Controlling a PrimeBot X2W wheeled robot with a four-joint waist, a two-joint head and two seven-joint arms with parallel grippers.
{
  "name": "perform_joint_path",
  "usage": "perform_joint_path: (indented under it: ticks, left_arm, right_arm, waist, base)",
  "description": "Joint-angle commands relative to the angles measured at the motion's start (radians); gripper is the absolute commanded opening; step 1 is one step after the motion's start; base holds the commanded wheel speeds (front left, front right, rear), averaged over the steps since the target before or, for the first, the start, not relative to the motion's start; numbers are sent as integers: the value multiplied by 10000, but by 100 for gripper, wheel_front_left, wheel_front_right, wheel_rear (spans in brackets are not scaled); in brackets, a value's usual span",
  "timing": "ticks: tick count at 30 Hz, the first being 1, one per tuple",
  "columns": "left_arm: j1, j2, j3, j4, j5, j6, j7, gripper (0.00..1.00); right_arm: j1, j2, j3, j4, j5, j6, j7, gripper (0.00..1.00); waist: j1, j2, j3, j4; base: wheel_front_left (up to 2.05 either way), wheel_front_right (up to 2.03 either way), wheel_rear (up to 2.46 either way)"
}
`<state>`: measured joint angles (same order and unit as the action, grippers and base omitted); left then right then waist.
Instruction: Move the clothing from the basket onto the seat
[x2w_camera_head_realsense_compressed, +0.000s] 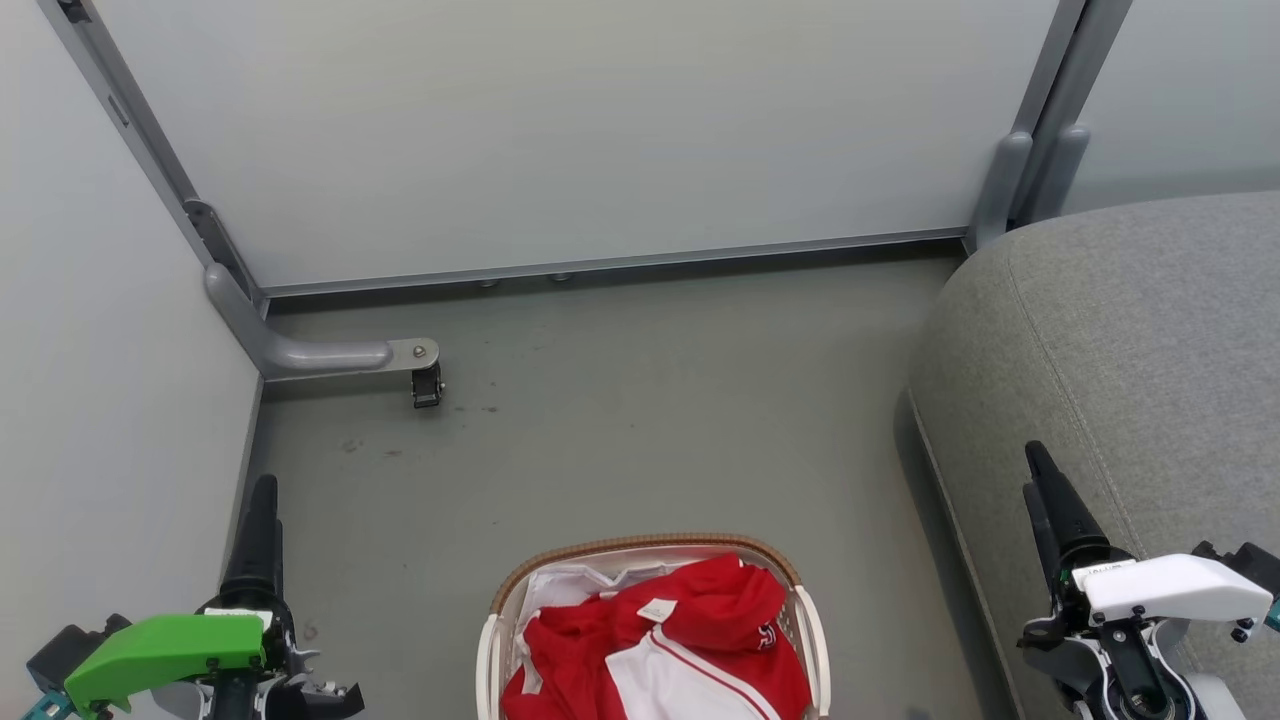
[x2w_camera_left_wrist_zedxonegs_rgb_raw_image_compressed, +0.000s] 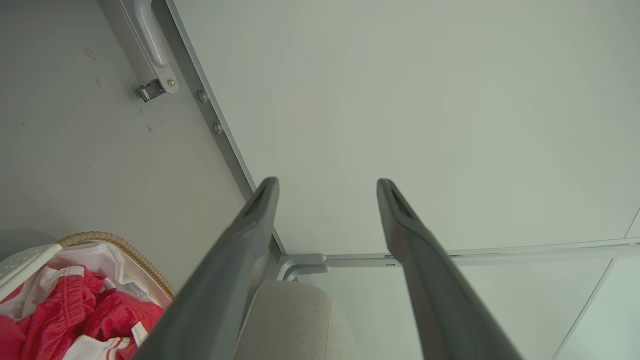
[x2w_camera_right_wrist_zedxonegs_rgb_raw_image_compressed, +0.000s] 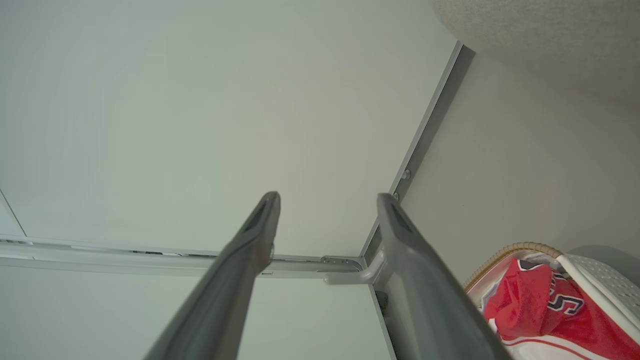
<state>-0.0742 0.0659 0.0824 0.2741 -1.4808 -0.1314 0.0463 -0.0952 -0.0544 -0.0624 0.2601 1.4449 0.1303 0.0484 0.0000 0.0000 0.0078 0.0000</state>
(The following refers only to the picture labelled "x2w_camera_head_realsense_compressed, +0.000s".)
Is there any white laundry basket brown rim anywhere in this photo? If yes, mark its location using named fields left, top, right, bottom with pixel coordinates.
left=477, top=532, right=833, bottom=720

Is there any red and white jersey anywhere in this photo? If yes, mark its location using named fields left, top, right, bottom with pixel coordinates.
left=500, top=553, right=813, bottom=720

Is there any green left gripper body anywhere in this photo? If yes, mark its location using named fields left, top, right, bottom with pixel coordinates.
left=62, top=588, right=323, bottom=717

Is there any grey metal partition foot bar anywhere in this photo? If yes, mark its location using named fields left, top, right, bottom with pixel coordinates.
left=203, top=262, right=441, bottom=383

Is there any grey upright partition foot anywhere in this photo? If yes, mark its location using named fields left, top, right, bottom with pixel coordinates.
left=1022, top=122, right=1091, bottom=226
left=965, top=130, right=1033, bottom=253

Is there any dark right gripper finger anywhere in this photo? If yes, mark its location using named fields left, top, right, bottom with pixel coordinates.
left=1024, top=440, right=1109, bottom=563
left=1021, top=484, right=1063, bottom=593

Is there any white cloth in basket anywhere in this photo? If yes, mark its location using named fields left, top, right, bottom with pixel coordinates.
left=515, top=555, right=741, bottom=693

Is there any grey fabric sofa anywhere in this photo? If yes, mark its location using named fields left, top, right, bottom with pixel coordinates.
left=908, top=190, right=1280, bottom=720

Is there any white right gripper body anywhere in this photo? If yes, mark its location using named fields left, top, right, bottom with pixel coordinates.
left=1018, top=543, right=1274, bottom=648

